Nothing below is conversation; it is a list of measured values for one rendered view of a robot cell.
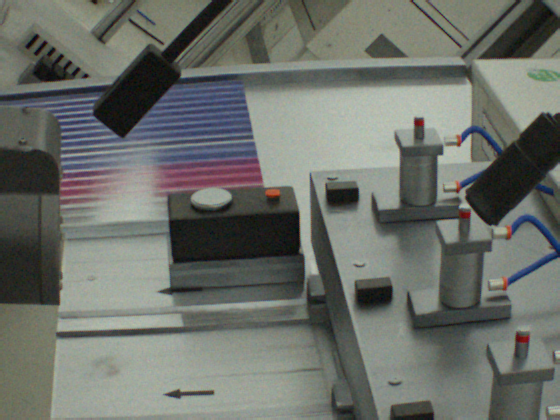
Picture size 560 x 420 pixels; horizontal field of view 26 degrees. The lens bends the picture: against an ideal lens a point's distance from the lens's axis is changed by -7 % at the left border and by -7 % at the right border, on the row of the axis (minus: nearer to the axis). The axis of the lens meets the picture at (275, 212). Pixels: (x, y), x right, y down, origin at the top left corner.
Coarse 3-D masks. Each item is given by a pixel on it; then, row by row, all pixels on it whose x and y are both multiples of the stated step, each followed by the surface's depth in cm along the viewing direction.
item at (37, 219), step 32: (0, 128) 42; (32, 128) 43; (0, 160) 41; (32, 160) 41; (0, 192) 42; (32, 192) 42; (0, 224) 42; (32, 224) 42; (0, 256) 42; (32, 256) 42; (0, 288) 43; (32, 288) 43
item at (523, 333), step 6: (516, 330) 48; (522, 330) 48; (528, 330) 48; (516, 336) 48; (522, 336) 48; (528, 336) 48; (516, 342) 48; (522, 342) 48; (528, 342) 48; (516, 348) 49; (522, 348) 48; (516, 354) 49; (522, 354) 49
